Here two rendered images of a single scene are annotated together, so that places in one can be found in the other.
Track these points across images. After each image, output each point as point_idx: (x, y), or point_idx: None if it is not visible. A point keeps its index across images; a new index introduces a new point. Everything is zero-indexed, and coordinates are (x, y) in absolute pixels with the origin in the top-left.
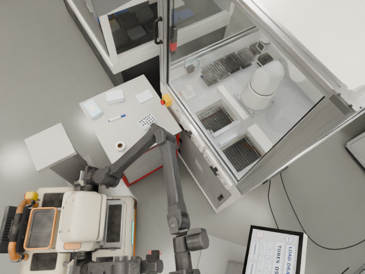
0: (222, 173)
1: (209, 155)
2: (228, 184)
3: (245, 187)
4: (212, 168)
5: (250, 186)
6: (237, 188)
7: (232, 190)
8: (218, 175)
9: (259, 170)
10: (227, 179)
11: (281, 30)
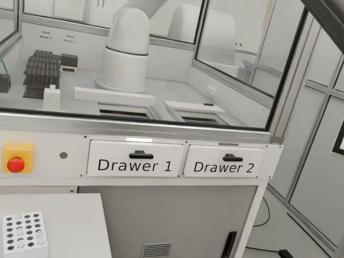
0: (242, 149)
1: (205, 147)
2: (260, 153)
3: (289, 109)
4: (228, 156)
5: (299, 91)
6: (274, 142)
7: (261, 166)
8: (232, 173)
9: (313, 29)
10: (253, 149)
11: None
